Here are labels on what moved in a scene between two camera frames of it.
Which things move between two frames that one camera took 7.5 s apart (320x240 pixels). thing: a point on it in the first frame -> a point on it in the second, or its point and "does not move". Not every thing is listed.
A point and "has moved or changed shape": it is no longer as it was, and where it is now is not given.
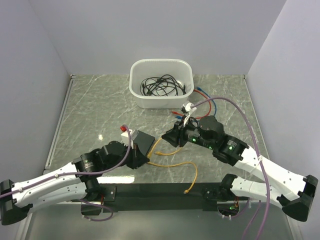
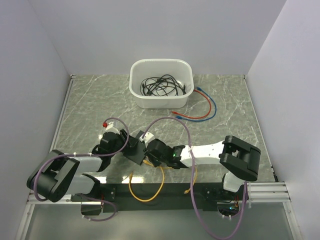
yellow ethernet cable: x=159 y=153 has moved or changed shape
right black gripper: x=172 y=136 -> x=150 y=157
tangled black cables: x=162 y=85 does not move
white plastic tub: x=161 y=83 does not move
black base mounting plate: x=198 y=195 does not move
